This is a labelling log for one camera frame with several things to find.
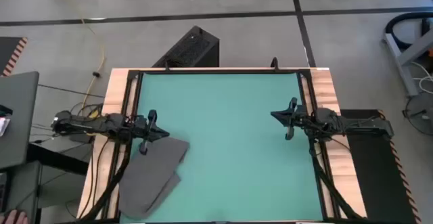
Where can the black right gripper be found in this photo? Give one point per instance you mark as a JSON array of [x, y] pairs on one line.
[[301, 119]]

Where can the black computer monitor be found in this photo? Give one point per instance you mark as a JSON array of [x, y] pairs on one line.
[[193, 48]]

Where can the grey knitted sweater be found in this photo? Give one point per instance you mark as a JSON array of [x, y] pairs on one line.
[[149, 176]]

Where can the person's hand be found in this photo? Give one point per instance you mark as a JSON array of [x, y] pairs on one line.
[[13, 218]]

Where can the black frame clamp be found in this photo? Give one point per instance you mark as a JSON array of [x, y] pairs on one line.
[[274, 64], [166, 65]]

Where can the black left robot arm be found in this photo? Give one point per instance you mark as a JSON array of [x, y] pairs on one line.
[[84, 124]]

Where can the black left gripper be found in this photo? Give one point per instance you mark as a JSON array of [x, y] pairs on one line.
[[143, 131]]

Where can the green table mat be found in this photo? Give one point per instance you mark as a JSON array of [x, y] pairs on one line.
[[230, 142]]

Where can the black metal table frame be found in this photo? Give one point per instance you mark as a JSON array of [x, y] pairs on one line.
[[220, 71]]

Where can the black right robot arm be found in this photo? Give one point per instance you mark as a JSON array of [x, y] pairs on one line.
[[358, 126]]

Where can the black striped floor mat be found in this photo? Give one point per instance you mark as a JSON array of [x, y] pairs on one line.
[[8, 53], [372, 176]]

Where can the grey metal stand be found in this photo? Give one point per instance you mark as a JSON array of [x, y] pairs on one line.
[[411, 53]]

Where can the grey side table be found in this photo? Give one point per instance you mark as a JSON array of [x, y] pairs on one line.
[[18, 115]]

